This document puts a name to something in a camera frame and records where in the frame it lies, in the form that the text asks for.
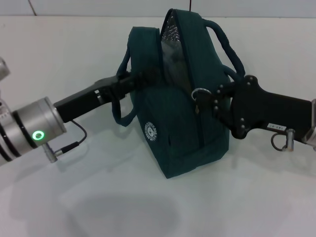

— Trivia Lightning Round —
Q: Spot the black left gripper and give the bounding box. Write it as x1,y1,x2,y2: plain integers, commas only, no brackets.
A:
54,68,161,123

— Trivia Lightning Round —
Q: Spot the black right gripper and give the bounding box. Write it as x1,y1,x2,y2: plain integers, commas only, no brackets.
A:
196,75,313,141

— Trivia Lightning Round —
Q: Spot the dark teal insulated lunch bag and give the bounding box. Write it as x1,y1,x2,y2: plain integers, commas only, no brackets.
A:
112,8,246,179

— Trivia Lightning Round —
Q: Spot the right arm cable with connector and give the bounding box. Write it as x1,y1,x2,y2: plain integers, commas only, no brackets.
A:
271,128,296,152

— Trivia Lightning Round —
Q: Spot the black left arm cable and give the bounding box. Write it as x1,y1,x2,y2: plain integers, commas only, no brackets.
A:
54,120,87,156

